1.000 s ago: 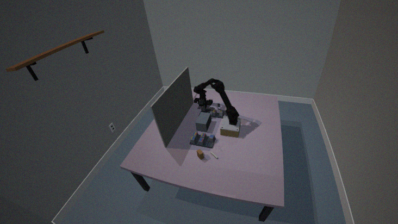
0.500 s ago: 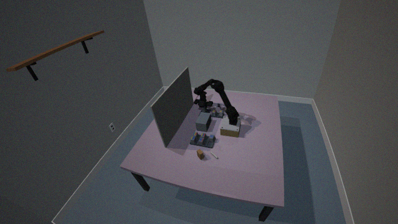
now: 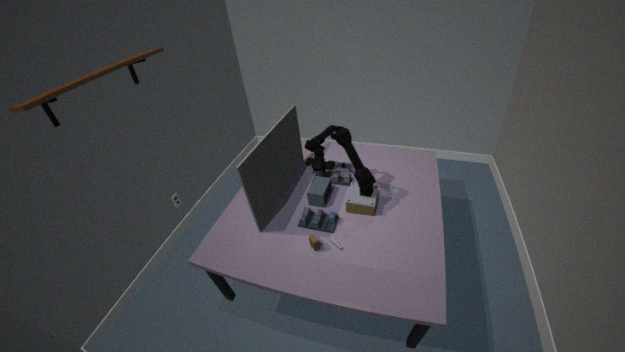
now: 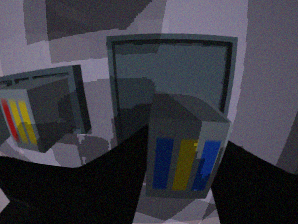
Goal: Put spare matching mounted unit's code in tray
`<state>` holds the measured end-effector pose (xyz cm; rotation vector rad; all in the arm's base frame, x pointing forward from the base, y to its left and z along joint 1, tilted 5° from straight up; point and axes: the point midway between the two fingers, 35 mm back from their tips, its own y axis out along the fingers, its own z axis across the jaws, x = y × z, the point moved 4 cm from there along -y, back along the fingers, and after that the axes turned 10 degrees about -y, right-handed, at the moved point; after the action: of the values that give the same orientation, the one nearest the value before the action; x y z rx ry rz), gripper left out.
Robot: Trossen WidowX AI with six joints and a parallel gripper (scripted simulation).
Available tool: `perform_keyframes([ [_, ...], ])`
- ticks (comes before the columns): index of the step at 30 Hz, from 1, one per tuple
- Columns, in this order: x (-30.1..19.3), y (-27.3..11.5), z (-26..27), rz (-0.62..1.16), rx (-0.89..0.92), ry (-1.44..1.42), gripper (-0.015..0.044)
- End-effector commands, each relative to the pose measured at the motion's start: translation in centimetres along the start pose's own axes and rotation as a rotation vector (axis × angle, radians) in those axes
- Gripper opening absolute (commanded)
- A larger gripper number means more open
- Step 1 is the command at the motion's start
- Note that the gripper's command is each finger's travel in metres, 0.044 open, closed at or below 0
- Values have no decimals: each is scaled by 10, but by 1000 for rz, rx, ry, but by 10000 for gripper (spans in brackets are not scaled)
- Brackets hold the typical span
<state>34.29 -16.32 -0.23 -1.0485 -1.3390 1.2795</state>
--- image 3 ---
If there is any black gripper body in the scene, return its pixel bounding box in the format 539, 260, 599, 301
306, 154, 335, 169

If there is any grey flat panel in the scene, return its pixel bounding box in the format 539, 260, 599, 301
236, 105, 304, 232

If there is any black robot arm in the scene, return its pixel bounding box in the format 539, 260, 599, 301
305, 126, 376, 197

